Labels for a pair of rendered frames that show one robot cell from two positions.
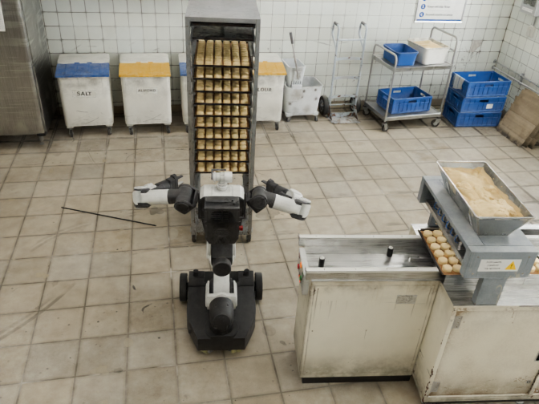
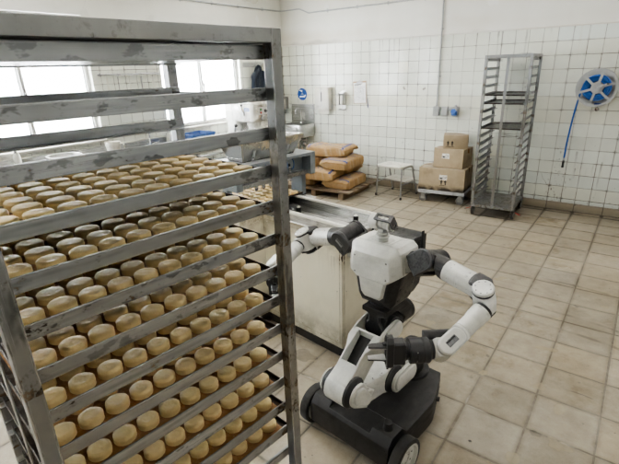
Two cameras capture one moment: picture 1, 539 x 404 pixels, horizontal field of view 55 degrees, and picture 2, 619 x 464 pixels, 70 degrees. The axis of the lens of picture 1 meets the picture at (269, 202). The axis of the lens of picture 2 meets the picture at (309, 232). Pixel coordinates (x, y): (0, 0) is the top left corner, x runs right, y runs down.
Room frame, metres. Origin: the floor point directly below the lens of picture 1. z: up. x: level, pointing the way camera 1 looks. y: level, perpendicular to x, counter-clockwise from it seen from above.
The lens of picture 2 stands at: (4.02, 1.46, 1.73)
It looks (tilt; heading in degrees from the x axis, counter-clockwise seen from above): 20 degrees down; 230
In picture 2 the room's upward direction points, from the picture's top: 2 degrees counter-clockwise
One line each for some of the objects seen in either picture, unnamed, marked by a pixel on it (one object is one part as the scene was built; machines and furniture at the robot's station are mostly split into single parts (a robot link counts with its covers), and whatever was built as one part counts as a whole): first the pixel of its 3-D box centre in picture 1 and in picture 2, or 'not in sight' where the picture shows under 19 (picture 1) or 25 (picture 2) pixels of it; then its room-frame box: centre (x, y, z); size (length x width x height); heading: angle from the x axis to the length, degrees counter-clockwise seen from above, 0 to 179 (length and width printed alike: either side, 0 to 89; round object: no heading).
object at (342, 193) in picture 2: not in sight; (328, 186); (-0.38, -3.38, 0.06); 1.20 x 0.80 x 0.11; 106
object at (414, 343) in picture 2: (168, 185); (402, 350); (2.98, 0.68, 0.82); 0.12 x 0.10 x 0.13; 141
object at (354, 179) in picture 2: not in sight; (345, 179); (-0.47, -3.09, 0.19); 0.72 x 0.42 x 0.15; 18
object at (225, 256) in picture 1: (221, 251); (390, 312); (2.55, 0.27, 0.62); 0.28 x 0.13 x 0.18; 7
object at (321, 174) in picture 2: not in sight; (319, 171); (-0.17, -3.33, 0.32); 0.72 x 0.42 x 0.17; 108
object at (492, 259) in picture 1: (466, 236); (263, 179); (2.33, -1.08, 1.01); 0.72 x 0.33 x 0.34; 6
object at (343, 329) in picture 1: (359, 313); (318, 272); (2.27, -0.57, 0.45); 0.70 x 0.34 x 0.90; 96
